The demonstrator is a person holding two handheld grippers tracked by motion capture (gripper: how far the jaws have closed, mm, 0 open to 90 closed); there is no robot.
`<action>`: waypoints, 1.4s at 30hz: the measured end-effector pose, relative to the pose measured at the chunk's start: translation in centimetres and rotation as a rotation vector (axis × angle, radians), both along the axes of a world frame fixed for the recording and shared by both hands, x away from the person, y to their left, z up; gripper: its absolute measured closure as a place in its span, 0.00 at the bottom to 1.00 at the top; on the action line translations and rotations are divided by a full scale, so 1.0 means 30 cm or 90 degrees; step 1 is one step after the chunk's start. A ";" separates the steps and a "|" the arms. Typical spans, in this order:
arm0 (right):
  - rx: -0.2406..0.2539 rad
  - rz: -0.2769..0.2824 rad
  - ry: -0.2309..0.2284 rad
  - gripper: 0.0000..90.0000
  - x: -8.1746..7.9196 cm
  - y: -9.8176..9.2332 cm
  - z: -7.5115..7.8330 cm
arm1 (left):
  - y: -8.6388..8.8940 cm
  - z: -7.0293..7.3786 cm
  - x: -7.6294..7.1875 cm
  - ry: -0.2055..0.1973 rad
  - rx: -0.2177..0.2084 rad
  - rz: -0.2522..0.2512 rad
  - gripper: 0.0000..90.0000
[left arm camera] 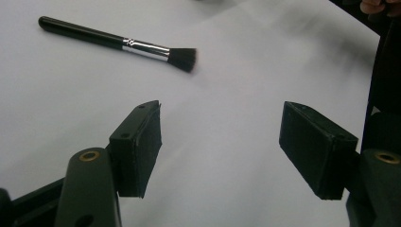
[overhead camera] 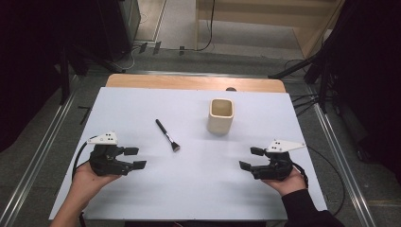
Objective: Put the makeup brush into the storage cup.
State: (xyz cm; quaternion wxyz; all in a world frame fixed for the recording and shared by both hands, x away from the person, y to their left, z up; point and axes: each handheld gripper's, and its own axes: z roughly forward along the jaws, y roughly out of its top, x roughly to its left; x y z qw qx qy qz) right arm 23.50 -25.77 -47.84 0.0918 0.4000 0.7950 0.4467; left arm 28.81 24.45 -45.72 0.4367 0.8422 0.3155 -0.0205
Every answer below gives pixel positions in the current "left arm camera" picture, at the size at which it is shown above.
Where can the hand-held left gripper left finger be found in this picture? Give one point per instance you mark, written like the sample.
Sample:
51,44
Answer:
135,151

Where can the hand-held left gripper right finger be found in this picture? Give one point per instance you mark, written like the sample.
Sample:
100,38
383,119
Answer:
312,151

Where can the black makeup brush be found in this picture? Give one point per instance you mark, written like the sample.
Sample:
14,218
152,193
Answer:
82,33

